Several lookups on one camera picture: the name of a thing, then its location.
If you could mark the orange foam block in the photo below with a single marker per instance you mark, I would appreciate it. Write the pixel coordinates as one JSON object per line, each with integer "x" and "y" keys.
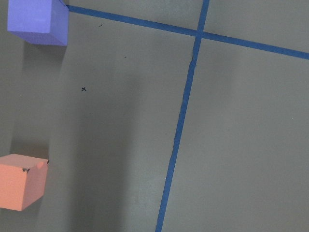
{"x": 22, "y": 180}

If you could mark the purple foam block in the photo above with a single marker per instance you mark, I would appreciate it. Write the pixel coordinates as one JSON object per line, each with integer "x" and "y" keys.
{"x": 43, "y": 22}

